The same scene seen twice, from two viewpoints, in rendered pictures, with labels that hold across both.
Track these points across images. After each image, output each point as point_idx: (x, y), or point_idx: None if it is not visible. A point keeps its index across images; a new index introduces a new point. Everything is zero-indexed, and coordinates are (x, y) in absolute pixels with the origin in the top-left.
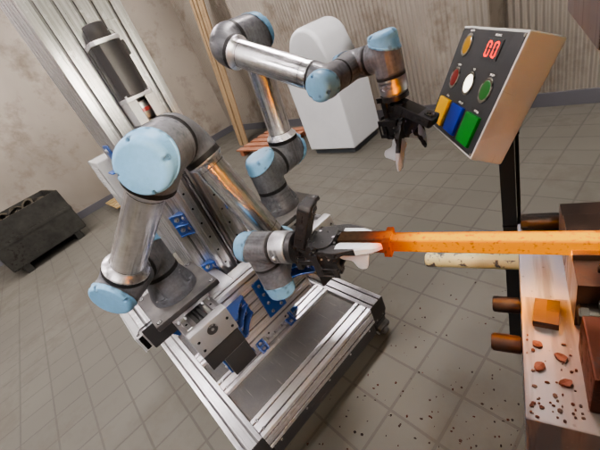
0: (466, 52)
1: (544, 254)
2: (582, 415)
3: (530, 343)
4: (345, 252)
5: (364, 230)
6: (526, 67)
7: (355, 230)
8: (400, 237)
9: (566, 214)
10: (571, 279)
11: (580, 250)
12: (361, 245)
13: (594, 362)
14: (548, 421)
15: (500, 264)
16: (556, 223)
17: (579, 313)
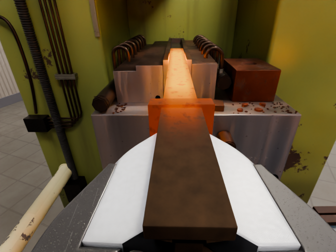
0: None
1: (142, 106)
2: (278, 103)
3: (240, 112)
4: (283, 186)
5: (138, 154)
6: None
7: (130, 181)
8: (183, 98)
9: (136, 65)
10: (195, 79)
11: (186, 58)
12: (222, 148)
13: (270, 69)
14: (294, 109)
15: (28, 233)
16: (114, 93)
17: (228, 77)
